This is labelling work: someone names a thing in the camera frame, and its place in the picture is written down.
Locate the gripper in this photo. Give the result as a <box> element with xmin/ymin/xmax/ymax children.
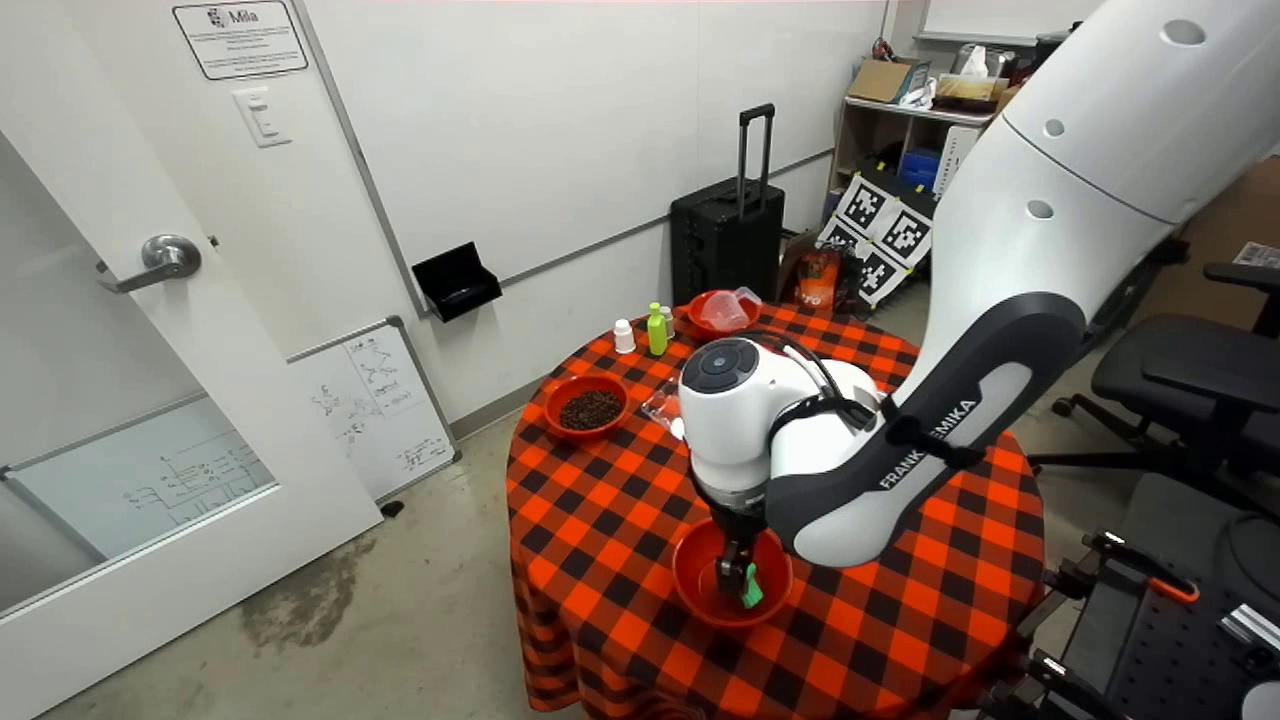
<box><xmin>694</xmin><ymin>476</ymin><xmax>769</xmax><ymax>605</ymax></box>

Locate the empty red bowl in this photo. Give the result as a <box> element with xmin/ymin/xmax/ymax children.
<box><xmin>671</xmin><ymin>519</ymin><xmax>795</xmax><ymax>630</ymax></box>

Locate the red black checkered tablecloth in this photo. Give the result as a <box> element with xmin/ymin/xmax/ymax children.
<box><xmin>504</xmin><ymin>299</ymin><xmax>1047</xmax><ymax>720</ymax></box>

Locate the heap of coffee beans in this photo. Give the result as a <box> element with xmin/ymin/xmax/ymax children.
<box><xmin>559</xmin><ymin>389</ymin><xmax>625</xmax><ymax>432</ymax></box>

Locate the red bowl with coffee beans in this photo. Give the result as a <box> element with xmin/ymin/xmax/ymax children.
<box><xmin>543</xmin><ymin>373</ymin><xmax>632</xmax><ymax>442</ymax></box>

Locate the red bowl with clear cup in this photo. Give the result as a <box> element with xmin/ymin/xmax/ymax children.
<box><xmin>686</xmin><ymin>289</ymin><xmax>764</xmax><ymax>342</ymax></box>

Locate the clear plastic measuring cup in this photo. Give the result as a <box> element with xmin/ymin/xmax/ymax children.
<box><xmin>699</xmin><ymin>287</ymin><xmax>763</xmax><ymax>333</ymax></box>

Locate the orange bag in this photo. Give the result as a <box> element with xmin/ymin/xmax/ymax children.
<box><xmin>793</xmin><ymin>247</ymin><xmax>843</xmax><ymax>312</ymax></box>

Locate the black suitcase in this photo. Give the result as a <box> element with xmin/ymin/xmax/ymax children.
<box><xmin>669</xmin><ymin>103</ymin><xmax>787</xmax><ymax>308</ymax></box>

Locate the calibration board with tags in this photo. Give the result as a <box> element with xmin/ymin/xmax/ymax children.
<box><xmin>816</xmin><ymin>171</ymin><xmax>938</xmax><ymax>310</ymax></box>

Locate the small whiteboard with drawings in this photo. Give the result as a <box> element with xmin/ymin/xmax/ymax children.
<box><xmin>287</xmin><ymin>315</ymin><xmax>464</xmax><ymax>505</ymax></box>

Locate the black orange clamp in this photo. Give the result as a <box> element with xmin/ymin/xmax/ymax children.
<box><xmin>1078</xmin><ymin>529</ymin><xmax>1202</xmax><ymax>607</ymax></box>

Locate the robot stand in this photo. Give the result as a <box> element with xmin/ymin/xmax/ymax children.
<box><xmin>980</xmin><ymin>470</ymin><xmax>1280</xmax><ymax>720</ymax></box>

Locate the blue bin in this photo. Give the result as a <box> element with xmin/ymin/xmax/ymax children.
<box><xmin>897</xmin><ymin>147</ymin><xmax>944</xmax><ymax>193</ymax></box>

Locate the wooden shelf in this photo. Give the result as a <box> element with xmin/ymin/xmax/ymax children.
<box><xmin>826</xmin><ymin>94</ymin><xmax>1003</xmax><ymax>206</ymax></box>

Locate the black office chair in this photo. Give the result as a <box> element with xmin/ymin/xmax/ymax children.
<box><xmin>1028</xmin><ymin>261</ymin><xmax>1280</xmax><ymax>506</ymax></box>

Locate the tissue box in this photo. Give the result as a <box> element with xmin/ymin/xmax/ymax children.
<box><xmin>934</xmin><ymin>44</ymin><xmax>1013</xmax><ymax>113</ymax></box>

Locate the white door with window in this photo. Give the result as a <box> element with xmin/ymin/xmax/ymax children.
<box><xmin>0</xmin><ymin>0</ymin><xmax>384</xmax><ymax>720</ymax></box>

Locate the large brown cardboard box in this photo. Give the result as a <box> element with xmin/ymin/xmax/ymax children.
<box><xmin>1138</xmin><ymin>154</ymin><xmax>1280</xmax><ymax>333</ymax></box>

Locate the black wall tray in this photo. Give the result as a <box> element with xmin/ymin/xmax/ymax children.
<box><xmin>410</xmin><ymin>240</ymin><xmax>505</xmax><ymax>324</ymax></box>

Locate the wall whiteboard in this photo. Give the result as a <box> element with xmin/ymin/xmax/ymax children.
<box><xmin>914</xmin><ymin>0</ymin><xmax>1103</xmax><ymax>47</ymax></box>

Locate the silver door handle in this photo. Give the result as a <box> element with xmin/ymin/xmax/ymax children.
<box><xmin>96</xmin><ymin>234</ymin><xmax>204</xmax><ymax>296</ymax></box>

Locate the white light switch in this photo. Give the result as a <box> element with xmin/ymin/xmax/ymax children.
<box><xmin>231</xmin><ymin>85</ymin><xmax>294</xmax><ymax>150</ymax></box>

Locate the white wall sign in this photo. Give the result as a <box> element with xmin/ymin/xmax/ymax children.
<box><xmin>171</xmin><ymin>0</ymin><xmax>310</xmax><ymax>82</ymax></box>

